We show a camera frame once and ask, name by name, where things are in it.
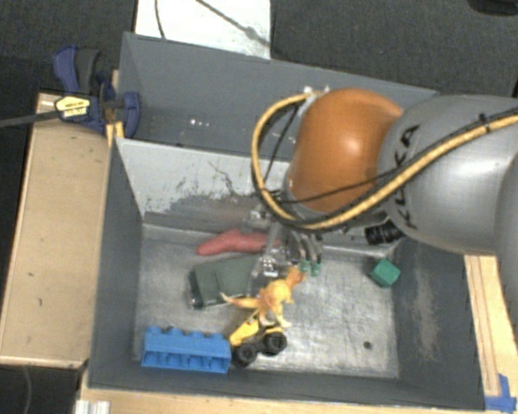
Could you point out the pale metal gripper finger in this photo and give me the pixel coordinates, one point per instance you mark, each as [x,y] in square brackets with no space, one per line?
[262,280]
[269,263]

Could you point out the grey metal bin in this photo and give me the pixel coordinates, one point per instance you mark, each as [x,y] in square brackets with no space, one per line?
[347,326]

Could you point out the yellow toy vehicle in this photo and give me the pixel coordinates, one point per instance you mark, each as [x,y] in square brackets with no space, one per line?
[258,338]

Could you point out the black cylinder on white bracket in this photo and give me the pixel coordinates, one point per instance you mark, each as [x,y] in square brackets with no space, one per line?
[382,233]

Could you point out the red toy sweet potato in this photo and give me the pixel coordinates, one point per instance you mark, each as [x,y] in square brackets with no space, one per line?
[228,243]

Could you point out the blue toy brick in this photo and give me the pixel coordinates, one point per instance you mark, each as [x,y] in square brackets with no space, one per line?
[185,350]

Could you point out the dark green flat block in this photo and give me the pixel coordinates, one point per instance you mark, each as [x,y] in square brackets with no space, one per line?
[223,279]

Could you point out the pale wood board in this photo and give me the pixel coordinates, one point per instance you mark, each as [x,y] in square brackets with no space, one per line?
[55,245]

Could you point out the orange toy dinosaur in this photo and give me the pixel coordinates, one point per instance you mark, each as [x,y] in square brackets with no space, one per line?
[275,296]

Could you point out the green cube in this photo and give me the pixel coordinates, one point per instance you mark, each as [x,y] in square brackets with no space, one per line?
[384,273]

